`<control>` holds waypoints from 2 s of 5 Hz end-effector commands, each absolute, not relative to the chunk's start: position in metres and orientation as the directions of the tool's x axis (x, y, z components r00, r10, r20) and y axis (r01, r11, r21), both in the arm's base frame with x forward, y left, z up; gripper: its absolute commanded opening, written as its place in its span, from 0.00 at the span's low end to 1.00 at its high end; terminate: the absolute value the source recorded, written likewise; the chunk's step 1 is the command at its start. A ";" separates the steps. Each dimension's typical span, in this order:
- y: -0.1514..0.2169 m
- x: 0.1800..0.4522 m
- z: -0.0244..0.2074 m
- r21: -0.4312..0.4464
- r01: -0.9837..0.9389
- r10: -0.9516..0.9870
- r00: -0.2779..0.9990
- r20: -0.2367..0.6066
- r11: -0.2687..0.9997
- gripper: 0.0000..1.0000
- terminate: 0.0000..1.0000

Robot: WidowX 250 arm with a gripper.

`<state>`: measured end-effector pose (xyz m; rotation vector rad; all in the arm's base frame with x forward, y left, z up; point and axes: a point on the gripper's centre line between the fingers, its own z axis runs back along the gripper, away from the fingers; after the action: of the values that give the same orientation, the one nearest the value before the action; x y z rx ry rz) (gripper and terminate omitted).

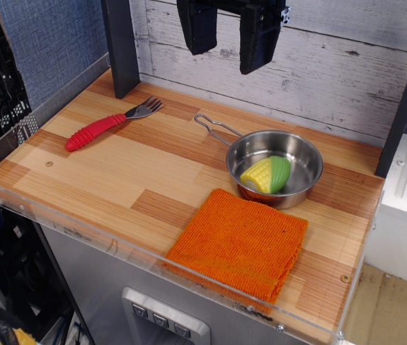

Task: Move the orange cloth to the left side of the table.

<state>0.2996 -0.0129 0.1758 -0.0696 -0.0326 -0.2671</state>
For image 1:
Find toy corn cob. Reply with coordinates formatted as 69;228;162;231
240;155;291;194

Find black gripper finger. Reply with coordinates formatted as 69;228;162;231
239;9;280;75
177;0;217;55

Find clear acrylic table guard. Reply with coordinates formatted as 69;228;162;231
0;72;383;344

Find small steel pan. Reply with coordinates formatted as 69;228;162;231
194;114;324;209

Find silver button control panel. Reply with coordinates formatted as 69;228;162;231
122;287;211;344

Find orange knitted cloth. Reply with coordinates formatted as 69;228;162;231
166;189;308;303

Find red handled fork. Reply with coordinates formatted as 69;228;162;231
65;96;163;152

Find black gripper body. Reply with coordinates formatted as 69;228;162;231
194;0;291;24

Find dark left vertical post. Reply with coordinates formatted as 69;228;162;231
101;0;140;98

